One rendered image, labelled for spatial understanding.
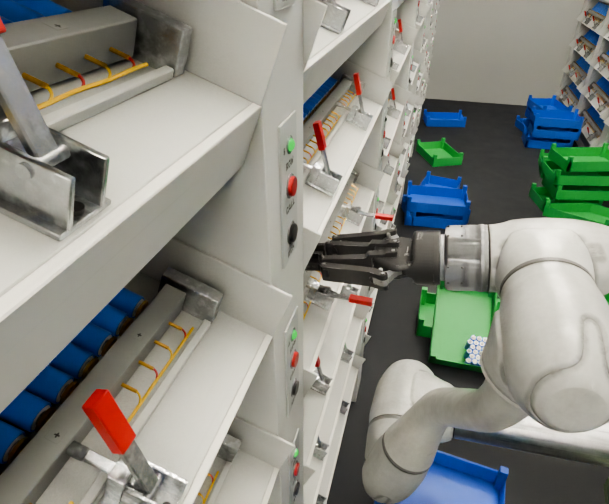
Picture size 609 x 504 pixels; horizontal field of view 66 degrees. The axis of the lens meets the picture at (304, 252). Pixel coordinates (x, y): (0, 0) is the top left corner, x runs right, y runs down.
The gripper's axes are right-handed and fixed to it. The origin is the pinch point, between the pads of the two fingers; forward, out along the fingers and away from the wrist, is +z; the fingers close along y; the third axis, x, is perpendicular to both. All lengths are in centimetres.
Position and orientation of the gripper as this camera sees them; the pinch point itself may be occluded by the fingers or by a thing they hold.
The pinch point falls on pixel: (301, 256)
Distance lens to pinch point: 70.4
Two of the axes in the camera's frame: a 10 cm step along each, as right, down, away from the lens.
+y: -2.6, 5.3, -8.0
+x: 1.6, 8.5, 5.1
